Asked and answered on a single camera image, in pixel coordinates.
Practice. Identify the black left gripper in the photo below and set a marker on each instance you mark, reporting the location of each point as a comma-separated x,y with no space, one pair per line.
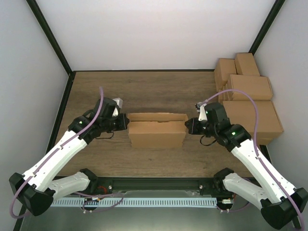
124,124

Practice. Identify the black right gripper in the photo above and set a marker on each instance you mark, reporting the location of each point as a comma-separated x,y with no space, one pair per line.
192,130

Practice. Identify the brown cardboard box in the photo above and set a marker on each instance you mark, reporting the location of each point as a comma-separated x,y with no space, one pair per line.
157,130

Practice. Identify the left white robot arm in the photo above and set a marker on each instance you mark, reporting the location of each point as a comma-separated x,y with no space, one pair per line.
37,189

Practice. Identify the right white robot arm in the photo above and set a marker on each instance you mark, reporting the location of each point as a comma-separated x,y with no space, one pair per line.
278,200

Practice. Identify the large front cardboard box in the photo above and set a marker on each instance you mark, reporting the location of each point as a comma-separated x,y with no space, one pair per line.
243,113

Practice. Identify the rear left cardboard box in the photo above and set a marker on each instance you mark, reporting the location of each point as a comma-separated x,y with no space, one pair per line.
224,68

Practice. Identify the bottom stacked cardboard box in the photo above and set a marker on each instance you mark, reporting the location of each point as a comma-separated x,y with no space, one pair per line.
264,141

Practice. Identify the middle folded cardboard box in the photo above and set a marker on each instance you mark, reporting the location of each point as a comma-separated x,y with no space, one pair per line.
257,87

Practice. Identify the rear right cardboard box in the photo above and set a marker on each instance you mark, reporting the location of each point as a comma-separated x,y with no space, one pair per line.
245,64

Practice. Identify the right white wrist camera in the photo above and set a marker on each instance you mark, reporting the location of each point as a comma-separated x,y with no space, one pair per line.
200,107

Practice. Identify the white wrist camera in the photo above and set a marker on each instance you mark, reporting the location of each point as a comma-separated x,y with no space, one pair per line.
119,104
200,107

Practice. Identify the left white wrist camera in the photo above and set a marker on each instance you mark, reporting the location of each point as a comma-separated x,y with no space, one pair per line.
119,104

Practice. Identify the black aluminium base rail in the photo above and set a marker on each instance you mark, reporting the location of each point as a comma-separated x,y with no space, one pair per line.
204,186

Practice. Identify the light blue slotted cable duct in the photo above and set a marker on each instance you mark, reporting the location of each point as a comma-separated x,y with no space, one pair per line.
201,202

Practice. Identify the left black frame post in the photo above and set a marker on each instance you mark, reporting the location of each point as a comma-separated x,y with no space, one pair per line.
49,34

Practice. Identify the black frame post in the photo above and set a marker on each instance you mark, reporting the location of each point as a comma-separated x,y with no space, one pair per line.
49,34
266,25

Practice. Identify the right black frame post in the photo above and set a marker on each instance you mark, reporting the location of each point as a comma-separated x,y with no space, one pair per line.
266,25

